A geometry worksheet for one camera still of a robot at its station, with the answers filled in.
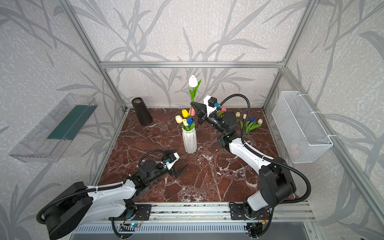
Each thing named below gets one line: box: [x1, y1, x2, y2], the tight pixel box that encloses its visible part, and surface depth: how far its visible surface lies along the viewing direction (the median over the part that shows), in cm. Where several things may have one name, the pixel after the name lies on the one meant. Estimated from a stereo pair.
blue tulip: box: [187, 117, 195, 125], surface depth 72 cm
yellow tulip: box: [181, 109, 189, 118], surface depth 79 cm
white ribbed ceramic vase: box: [181, 128, 198, 154], surface depth 85 cm
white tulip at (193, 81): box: [188, 74, 198, 88], surface depth 57 cm
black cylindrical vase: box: [131, 97, 153, 126], surface depth 104 cm
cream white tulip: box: [175, 115, 183, 124], surface depth 75 cm
